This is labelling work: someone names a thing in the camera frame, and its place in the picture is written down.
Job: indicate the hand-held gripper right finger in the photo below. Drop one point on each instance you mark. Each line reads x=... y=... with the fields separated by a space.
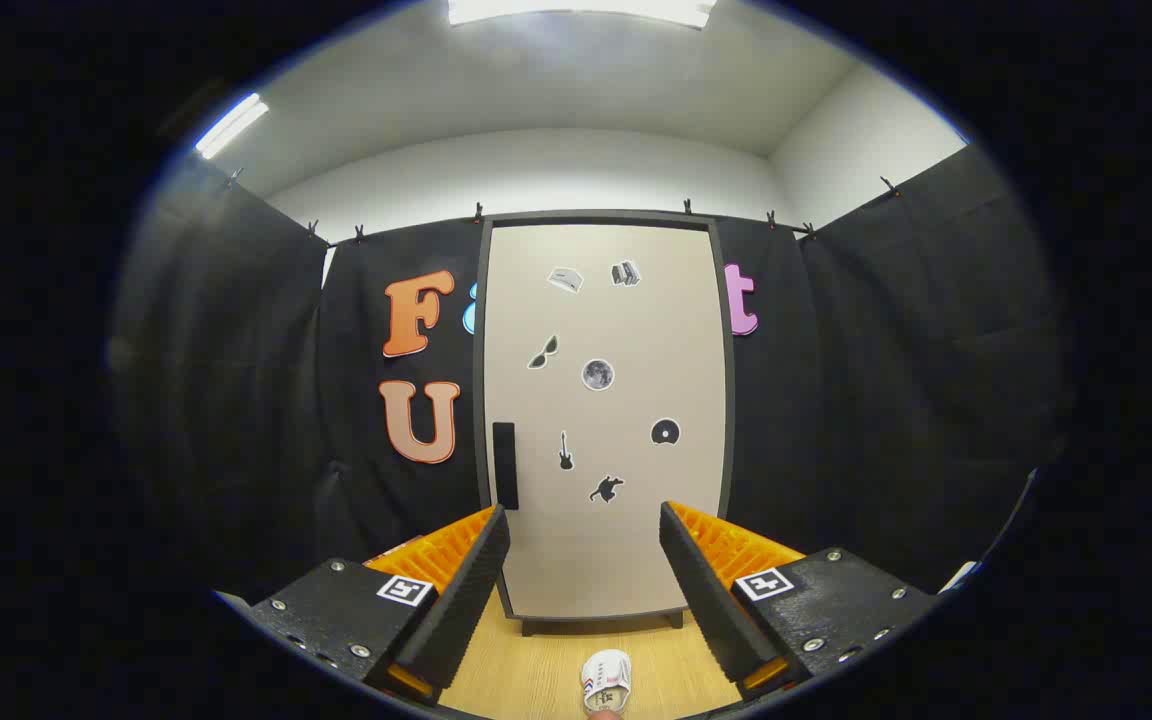
x=706 y=590

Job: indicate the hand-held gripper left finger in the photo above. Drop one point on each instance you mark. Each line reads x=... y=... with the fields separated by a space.
x=466 y=590

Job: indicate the beige shoe cabinet door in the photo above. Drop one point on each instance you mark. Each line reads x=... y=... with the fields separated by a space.
x=616 y=550

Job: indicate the white canvas shoe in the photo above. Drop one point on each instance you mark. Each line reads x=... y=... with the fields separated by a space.
x=606 y=675

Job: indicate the dark grey shoe cabinet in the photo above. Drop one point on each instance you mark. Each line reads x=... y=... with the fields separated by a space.
x=480 y=300

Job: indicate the white flat board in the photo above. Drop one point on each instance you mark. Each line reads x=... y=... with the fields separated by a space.
x=961 y=577

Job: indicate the black backdrop cloth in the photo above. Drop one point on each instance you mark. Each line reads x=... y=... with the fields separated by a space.
x=236 y=400

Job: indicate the row of black cloth clips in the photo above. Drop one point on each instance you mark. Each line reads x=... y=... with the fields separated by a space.
x=359 y=235

